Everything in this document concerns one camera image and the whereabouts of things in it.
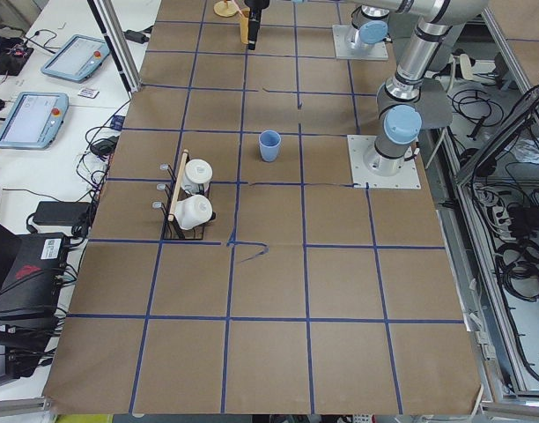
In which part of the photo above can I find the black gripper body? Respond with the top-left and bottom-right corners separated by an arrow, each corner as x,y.
244,0 -> 270,50

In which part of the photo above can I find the light blue plastic cup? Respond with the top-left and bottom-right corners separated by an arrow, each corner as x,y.
258,130 -> 282,162

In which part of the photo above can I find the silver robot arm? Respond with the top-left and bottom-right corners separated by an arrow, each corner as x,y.
363,1 -> 488,177
245,0 -> 414,53

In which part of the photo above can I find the round wooden stand base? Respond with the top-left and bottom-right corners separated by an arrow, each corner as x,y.
213,0 -> 240,18

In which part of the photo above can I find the white mug far rack end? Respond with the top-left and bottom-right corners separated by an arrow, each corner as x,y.
181,159 -> 213,195

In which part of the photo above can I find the white mug rack end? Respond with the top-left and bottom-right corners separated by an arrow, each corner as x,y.
175,194 -> 216,230
181,159 -> 213,195

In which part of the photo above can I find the far teach pendant tablet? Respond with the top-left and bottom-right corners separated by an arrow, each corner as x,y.
41,34 -> 110,83

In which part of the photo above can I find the teach pendant tablet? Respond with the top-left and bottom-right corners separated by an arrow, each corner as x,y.
41,34 -> 110,83
0,92 -> 70,150

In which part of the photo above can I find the white mug near rack end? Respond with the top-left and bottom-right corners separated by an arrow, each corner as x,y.
175,194 -> 216,230

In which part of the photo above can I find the near teach pendant tablet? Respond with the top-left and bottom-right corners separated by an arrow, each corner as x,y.
0,92 -> 70,150

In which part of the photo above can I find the black power adapter brick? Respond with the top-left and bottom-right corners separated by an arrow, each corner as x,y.
33,201 -> 90,226

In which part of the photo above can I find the black computer box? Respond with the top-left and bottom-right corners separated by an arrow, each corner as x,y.
0,224 -> 70,385

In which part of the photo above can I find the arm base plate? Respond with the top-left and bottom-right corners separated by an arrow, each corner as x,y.
347,135 -> 421,189
332,21 -> 388,61

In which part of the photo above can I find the aluminium frame post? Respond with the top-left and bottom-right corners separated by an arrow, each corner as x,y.
87,0 -> 142,93

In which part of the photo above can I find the wooden rack dowel handle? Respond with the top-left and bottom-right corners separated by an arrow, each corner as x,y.
167,149 -> 189,222

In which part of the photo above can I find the black wire cup rack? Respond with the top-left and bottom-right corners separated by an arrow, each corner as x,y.
151,153 -> 216,241

